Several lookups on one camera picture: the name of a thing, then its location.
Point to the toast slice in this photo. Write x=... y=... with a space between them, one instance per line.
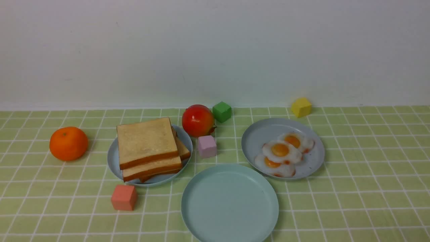
x=146 y=171
x=142 y=142
x=184 y=154

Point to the green cube block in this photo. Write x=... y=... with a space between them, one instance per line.
x=222 y=112

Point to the red tomato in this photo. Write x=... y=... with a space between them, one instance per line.
x=198 y=120

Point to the pink-lilac cube block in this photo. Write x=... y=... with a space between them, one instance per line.
x=207 y=146

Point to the light blue bread plate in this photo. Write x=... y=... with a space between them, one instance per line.
x=112 y=160

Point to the grey-blue egg plate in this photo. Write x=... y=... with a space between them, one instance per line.
x=267 y=130

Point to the teal empty front plate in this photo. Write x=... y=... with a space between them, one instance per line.
x=229 y=203

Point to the yellow cube block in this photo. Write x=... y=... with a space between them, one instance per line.
x=301 y=107

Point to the salmon red cube block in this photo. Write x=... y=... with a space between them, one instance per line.
x=124 y=197

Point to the orange mandarin fruit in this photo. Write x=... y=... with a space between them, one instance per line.
x=68 y=143

